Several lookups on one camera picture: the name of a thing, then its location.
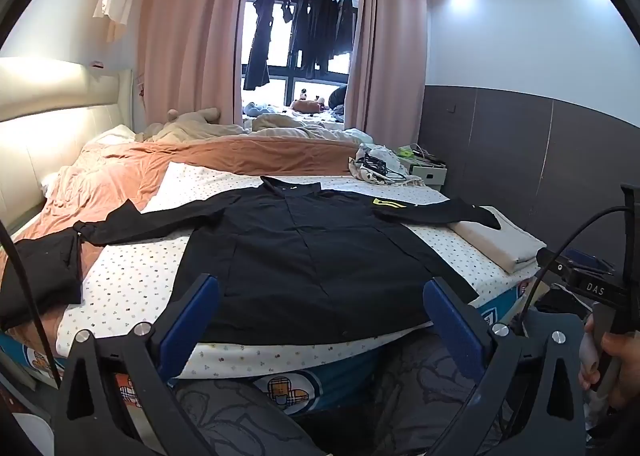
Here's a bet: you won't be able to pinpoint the white nightstand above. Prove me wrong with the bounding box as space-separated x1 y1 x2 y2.
400 151 447 191

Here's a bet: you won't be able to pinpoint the cream printed tote bag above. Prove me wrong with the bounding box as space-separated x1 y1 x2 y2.
348 145 426 187

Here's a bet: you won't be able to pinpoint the folded black clothes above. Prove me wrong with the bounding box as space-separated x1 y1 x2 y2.
0 233 83 331

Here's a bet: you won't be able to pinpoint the black long-sleeve shirt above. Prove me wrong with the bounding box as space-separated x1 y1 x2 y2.
74 176 503 347

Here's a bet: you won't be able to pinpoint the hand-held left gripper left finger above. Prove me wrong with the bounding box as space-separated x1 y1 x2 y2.
52 273 221 456

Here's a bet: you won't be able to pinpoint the white spotted bed sheet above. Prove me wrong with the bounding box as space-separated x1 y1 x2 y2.
56 162 501 379

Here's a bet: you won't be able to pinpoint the person's right hand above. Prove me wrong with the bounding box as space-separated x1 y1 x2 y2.
578 316 640 409

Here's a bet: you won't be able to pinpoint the white padded headboard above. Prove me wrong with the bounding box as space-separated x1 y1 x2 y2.
0 58 135 237

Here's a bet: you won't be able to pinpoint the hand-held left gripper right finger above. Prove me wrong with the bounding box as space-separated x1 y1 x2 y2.
422 277 587 456

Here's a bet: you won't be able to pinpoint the orange blanket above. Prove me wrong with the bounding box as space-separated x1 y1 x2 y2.
0 138 362 334

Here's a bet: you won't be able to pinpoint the person's patterned grey pants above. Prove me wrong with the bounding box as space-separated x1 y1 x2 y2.
172 328 506 456

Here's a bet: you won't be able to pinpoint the brown plush toy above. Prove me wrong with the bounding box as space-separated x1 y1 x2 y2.
291 90 324 113

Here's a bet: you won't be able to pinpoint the beige duvet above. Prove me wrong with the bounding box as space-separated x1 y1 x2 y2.
244 115 376 145

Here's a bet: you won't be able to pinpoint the black charger cables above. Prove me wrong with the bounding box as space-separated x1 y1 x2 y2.
362 152 407 183

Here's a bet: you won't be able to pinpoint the beige teddy bear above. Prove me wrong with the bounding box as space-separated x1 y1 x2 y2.
135 108 223 141

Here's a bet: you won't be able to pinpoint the dark hanging jacket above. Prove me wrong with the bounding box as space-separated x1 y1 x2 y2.
289 0 341 80
327 0 357 59

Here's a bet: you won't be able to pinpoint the cartoon print mattress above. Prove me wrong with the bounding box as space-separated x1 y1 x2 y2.
0 281 542 418

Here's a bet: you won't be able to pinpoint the folded beige cloth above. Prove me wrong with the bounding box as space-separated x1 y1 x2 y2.
446 213 549 275

